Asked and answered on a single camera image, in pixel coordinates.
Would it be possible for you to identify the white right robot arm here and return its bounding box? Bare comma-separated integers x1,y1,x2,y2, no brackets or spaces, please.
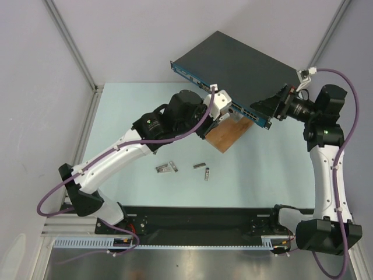
251,85,363,256

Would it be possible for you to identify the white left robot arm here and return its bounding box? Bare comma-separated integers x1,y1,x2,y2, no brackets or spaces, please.
58,89,231,233

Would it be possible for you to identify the wooden base board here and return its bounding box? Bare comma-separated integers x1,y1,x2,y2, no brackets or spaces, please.
206,117,254,153

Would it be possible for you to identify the SFP module centre upright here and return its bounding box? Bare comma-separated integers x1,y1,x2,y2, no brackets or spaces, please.
205,167,210,181

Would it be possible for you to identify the silver SFP module on pair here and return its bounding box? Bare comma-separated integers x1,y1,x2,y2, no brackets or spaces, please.
156,163,168,170

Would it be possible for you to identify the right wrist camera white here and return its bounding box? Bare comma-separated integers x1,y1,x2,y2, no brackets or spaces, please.
296,67,317,92

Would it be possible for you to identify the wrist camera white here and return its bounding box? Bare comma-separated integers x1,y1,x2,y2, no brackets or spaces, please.
296,67,317,92
209,90,232,121

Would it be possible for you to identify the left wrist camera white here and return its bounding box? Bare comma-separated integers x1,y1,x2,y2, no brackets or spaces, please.
209,90,232,121

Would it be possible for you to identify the metal switch stand bracket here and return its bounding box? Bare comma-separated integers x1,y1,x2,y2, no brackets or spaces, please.
228,107,244,123

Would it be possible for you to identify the black blue network switch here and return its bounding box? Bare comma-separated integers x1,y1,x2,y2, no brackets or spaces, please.
170,31,300,129

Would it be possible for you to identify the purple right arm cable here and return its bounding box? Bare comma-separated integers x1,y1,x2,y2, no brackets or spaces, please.
273,67,359,278

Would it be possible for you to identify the aluminium frame post right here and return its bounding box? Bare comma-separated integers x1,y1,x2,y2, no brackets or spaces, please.
306,0,353,68

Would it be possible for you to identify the aluminium frame post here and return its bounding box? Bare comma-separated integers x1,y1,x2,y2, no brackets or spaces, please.
42,0,98,93
306,0,353,68

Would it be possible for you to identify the grey slotted cable duct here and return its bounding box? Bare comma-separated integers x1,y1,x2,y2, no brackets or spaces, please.
54,236,292,250

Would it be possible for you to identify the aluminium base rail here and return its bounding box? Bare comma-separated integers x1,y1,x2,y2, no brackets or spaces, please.
41,214,97,237

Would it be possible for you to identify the aluminium frame post left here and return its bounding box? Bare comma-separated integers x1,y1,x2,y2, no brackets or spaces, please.
42,0,98,93

